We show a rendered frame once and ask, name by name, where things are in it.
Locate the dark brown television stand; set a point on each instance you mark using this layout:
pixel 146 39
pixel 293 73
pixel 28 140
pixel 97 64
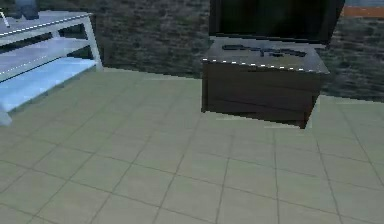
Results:
pixel 260 90

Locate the black television set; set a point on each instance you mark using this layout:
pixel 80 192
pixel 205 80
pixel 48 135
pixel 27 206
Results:
pixel 273 16

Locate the pale blue shelf unit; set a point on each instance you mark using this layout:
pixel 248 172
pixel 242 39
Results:
pixel 43 63

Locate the dark blue grey object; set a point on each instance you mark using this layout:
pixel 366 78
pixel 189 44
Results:
pixel 26 8

